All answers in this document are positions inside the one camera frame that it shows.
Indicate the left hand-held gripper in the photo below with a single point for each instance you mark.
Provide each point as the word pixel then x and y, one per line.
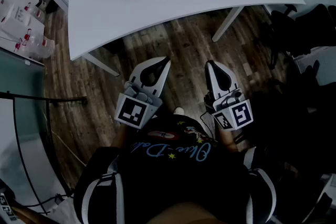
pixel 131 112

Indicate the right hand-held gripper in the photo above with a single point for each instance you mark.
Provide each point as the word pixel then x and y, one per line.
pixel 236 115

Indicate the person's right forearm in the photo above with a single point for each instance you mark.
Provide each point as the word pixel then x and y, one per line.
pixel 225 139

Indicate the person's left forearm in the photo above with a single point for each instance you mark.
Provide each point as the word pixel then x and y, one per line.
pixel 123 137

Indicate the black office chair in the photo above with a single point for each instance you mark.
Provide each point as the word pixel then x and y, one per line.
pixel 302 31

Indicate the person's white shoe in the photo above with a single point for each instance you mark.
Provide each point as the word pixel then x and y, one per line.
pixel 179 110

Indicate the white desk leg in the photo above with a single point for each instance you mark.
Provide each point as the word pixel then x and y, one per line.
pixel 227 25
pixel 102 65

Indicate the large clear bottle red cap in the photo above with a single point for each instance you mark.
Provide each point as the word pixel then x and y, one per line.
pixel 36 46

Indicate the glass partition panel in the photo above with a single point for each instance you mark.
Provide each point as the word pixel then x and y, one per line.
pixel 21 91

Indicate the small clear bottle red cap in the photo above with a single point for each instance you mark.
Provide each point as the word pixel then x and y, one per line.
pixel 34 11

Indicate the black-framed whiteboard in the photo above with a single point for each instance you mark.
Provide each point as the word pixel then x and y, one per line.
pixel 10 165

